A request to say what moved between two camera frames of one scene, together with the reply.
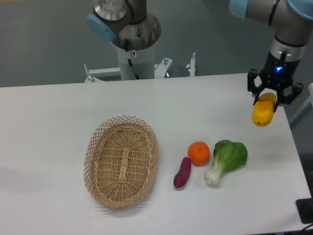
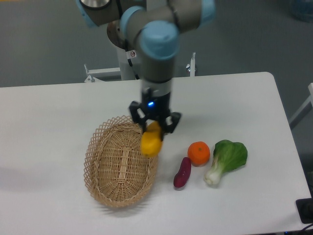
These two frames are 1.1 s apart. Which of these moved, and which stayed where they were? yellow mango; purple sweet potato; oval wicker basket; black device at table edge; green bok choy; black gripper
Moved: black gripper; yellow mango
Stayed: purple sweet potato; oval wicker basket; green bok choy; black device at table edge
